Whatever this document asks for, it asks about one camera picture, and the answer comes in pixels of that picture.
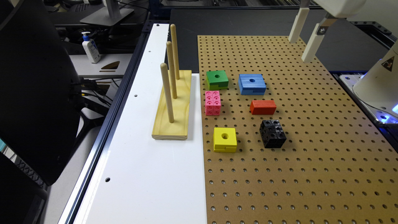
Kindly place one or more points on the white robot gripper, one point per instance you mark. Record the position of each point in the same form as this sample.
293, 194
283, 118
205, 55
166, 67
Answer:
337, 8

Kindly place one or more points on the pink studded cube block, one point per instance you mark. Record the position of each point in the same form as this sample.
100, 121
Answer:
212, 103

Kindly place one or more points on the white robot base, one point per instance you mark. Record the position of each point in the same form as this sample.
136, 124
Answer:
376, 90

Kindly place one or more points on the blue block with hole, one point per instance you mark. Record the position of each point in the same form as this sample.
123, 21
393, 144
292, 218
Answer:
251, 84

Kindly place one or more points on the red rectangular block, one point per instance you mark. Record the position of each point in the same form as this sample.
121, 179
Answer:
262, 107

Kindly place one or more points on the green block with hole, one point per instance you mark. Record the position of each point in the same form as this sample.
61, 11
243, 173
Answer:
217, 80

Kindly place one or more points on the black studded cube block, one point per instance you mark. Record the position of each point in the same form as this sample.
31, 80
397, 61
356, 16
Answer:
272, 134

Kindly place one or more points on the brown perforated pegboard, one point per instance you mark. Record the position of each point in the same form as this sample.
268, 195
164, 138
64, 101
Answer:
335, 166

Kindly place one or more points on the rear wooden peg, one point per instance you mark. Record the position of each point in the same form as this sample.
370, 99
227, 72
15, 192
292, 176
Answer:
173, 33

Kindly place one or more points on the wooden peg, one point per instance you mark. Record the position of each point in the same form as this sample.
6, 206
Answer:
166, 86
173, 33
170, 58

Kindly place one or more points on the yellow block with hole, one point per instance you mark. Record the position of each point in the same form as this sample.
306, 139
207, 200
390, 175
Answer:
224, 140

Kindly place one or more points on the middle wooden peg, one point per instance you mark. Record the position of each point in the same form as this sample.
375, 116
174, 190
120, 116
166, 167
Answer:
170, 58

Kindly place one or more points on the front wooden peg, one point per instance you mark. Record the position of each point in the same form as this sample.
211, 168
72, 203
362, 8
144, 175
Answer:
166, 86

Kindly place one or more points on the wooden peg stand base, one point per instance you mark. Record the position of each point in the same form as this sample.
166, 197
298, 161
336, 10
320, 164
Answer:
178, 130

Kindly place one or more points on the grey monitor stand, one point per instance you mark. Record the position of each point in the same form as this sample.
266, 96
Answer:
109, 15

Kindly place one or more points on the white pump lotion bottle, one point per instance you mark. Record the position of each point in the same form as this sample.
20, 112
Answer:
90, 48

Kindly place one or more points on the white board panel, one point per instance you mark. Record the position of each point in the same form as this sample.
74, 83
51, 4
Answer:
139, 179

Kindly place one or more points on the black office chair back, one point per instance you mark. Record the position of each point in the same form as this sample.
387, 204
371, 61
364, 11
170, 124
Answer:
40, 95

